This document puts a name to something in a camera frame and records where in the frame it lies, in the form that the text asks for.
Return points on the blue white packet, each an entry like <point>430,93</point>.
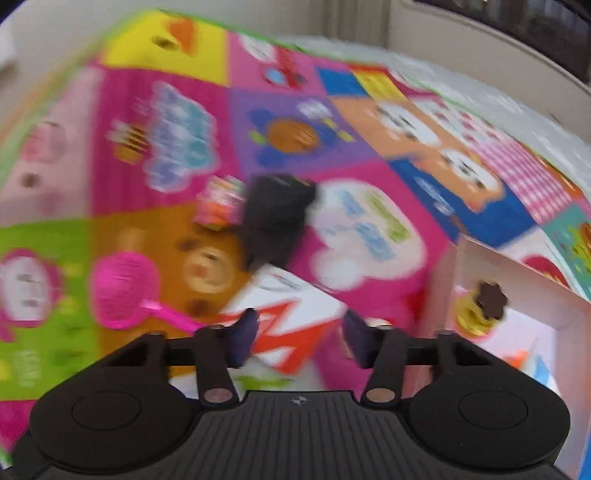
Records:
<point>533,365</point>

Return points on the black plush toy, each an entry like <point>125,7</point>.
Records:
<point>273,218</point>

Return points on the white red notebook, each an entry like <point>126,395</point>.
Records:
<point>294,317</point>

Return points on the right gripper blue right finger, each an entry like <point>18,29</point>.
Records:
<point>361,339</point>

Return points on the grey curtain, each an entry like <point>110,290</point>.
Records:
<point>360,21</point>

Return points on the pink cardboard box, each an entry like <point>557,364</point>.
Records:
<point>542,317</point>

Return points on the yellow brown flower toy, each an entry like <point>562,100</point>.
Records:
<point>479,311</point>

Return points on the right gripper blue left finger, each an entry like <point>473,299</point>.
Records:
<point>241,336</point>

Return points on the colourful cartoon play mat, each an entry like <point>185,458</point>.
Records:
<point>114,158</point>

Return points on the pink plastic toy strainer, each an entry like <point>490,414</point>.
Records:
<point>124,293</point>

